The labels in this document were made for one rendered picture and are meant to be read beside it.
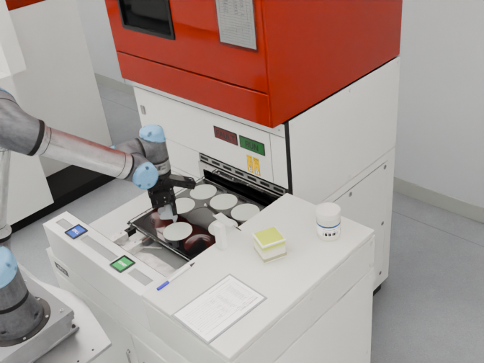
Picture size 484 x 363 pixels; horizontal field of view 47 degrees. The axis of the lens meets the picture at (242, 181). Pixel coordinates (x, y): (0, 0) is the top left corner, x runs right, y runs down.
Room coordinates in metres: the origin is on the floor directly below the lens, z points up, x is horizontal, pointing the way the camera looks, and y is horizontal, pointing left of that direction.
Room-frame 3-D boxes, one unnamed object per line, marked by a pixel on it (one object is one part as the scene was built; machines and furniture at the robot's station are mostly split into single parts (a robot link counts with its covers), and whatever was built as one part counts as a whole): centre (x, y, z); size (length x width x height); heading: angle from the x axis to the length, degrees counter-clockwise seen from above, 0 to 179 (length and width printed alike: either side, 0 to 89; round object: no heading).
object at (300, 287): (1.23, -0.04, 0.89); 0.62 x 0.35 x 0.14; 132
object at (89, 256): (1.38, 0.47, 0.89); 0.55 x 0.09 x 0.14; 42
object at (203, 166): (1.73, 0.01, 0.89); 0.44 x 0.02 x 0.10; 42
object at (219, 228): (1.33, 0.07, 1.03); 0.06 x 0.04 x 0.13; 132
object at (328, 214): (1.32, -0.24, 1.01); 0.07 x 0.07 x 0.10
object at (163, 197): (1.55, 0.27, 1.05); 0.09 x 0.08 x 0.12; 104
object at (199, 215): (1.58, 0.15, 0.90); 0.34 x 0.34 x 0.01; 42
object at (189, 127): (1.87, 0.12, 1.02); 0.82 x 0.03 x 0.40; 42
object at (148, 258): (1.39, 0.34, 0.87); 0.36 x 0.08 x 0.03; 42
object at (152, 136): (1.56, 0.26, 1.21); 0.09 x 0.08 x 0.11; 118
